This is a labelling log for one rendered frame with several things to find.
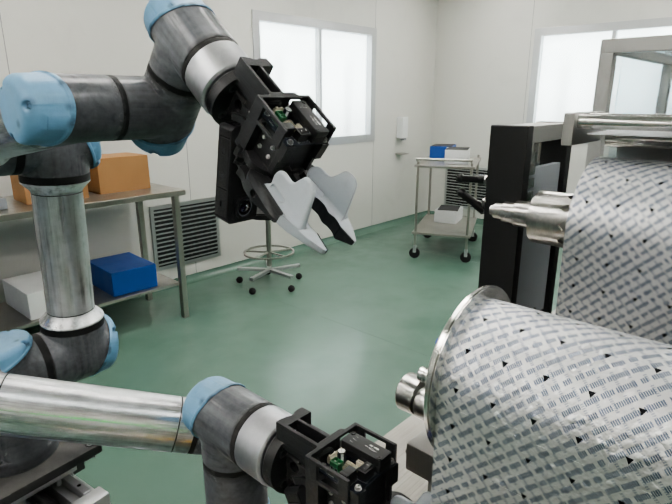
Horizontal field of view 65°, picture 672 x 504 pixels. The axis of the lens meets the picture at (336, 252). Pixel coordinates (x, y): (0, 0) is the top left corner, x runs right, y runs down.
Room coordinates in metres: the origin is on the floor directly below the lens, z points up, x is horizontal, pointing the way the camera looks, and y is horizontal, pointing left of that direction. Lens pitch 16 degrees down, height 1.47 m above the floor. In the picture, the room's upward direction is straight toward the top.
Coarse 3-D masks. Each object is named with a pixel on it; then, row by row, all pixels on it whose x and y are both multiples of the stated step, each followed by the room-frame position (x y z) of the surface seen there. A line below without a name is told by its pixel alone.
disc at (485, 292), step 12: (480, 288) 0.41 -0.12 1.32; (492, 288) 0.42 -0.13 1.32; (468, 300) 0.39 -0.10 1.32; (480, 300) 0.40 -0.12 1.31; (504, 300) 0.44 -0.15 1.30; (456, 312) 0.38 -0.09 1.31; (468, 312) 0.39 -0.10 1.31; (456, 324) 0.37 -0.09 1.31; (444, 336) 0.37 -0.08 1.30; (444, 348) 0.36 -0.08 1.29; (432, 360) 0.36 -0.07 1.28; (432, 372) 0.35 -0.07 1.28; (432, 384) 0.35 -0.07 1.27; (432, 396) 0.35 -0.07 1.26; (432, 408) 0.35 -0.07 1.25; (432, 420) 0.35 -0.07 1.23; (432, 432) 0.36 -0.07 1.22; (432, 444) 0.36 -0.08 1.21
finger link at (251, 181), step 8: (240, 168) 0.54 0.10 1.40; (248, 168) 0.54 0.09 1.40; (240, 176) 0.54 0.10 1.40; (248, 176) 0.52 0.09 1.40; (256, 176) 0.53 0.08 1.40; (264, 176) 0.53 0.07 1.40; (248, 184) 0.52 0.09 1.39; (256, 184) 0.52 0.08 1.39; (264, 184) 0.52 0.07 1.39; (248, 192) 0.52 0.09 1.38; (256, 192) 0.51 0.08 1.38; (264, 192) 0.52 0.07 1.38; (256, 200) 0.51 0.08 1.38; (264, 200) 0.51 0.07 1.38; (272, 200) 0.51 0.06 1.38; (264, 208) 0.51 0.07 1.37; (272, 208) 0.51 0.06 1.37; (272, 216) 0.51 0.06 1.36
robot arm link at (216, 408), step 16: (208, 384) 0.56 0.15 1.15; (224, 384) 0.56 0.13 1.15; (240, 384) 0.57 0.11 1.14; (192, 400) 0.55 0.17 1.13; (208, 400) 0.53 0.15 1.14; (224, 400) 0.53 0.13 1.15; (240, 400) 0.52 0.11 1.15; (256, 400) 0.52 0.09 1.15; (192, 416) 0.53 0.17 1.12; (208, 416) 0.52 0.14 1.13; (224, 416) 0.51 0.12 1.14; (240, 416) 0.50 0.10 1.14; (192, 432) 0.53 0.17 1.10; (208, 432) 0.51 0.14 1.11; (224, 432) 0.50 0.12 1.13; (208, 448) 0.51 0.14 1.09; (224, 448) 0.49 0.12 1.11; (208, 464) 0.51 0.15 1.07; (224, 464) 0.51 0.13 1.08
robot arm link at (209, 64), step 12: (204, 48) 0.60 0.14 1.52; (216, 48) 0.60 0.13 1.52; (228, 48) 0.60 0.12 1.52; (240, 48) 0.62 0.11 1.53; (192, 60) 0.60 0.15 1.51; (204, 60) 0.59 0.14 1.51; (216, 60) 0.59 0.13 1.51; (228, 60) 0.59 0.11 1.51; (192, 72) 0.60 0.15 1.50; (204, 72) 0.59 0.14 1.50; (216, 72) 0.58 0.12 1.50; (228, 72) 0.59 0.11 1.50; (192, 84) 0.60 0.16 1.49; (204, 84) 0.58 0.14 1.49; (204, 96) 0.59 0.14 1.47; (204, 108) 0.60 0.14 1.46
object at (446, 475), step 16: (448, 464) 0.35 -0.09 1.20; (432, 480) 0.36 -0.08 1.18; (448, 480) 0.35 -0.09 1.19; (464, 480) 0.34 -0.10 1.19; (480, 480) 0.33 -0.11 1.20; (432, 496) 0.36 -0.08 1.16; (448, 496) 0.35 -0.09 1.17; (464, 496) 0.34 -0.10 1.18; (480, 496) 0.33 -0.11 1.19; (496, 496) 0.32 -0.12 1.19; (512, 496) 0.31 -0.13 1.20
